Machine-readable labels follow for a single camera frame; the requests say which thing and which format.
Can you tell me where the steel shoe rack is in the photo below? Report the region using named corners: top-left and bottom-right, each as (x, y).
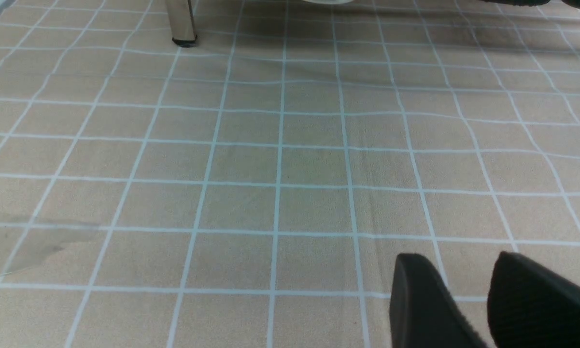
top-left (165, 0), bottom-right (197, 48)

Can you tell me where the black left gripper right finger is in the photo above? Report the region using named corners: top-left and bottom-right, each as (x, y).
top-left (487, 252), bottom-right (580, 348)

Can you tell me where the navy slip-on shoe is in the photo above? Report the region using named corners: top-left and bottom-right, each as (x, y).
top-left (304, 0), bottom-right (353, 6)

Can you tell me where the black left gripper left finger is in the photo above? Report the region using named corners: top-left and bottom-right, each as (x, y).
top-left (389, 253), bottom-right (488, 348)

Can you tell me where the black mesh shoe right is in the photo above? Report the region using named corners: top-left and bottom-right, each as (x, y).
top-left (482, 0), bottom-right (550, 7)

